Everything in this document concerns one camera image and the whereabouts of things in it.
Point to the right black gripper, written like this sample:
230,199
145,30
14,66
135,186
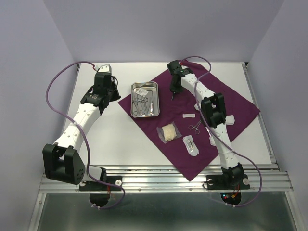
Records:
173,89

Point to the white gauze pad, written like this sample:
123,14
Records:
230,120
212,142
197,106

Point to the purple surgical drape cloth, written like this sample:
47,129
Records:
139,141

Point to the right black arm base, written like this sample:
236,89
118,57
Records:
230,179

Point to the white gauze pad right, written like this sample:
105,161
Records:
230,120

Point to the white gauze pad centre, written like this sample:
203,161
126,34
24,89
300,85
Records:
197,106

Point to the white gauze pad lower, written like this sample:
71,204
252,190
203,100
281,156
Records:
212,142

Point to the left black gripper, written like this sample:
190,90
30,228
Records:
116,96

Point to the stainless steel instrument tray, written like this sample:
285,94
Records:
152,88

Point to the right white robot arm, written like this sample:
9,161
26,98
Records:
213,114

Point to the steel hemostat clamp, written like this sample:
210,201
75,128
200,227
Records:
195,127

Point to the clear suture packet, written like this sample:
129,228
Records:
190,145

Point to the long steel forceps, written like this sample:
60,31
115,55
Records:
143,101

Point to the straight steel scissors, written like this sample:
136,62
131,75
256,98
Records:
138,109

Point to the white blue label packet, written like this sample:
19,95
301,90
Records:
141,91

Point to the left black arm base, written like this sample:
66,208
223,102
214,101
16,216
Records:
93,186

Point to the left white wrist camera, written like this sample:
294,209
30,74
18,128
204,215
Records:
105,69

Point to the small white gauze roll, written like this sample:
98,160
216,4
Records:
190,115

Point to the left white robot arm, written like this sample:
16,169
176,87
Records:
62,161

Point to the bagged beige gloves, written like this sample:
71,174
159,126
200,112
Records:
168,133

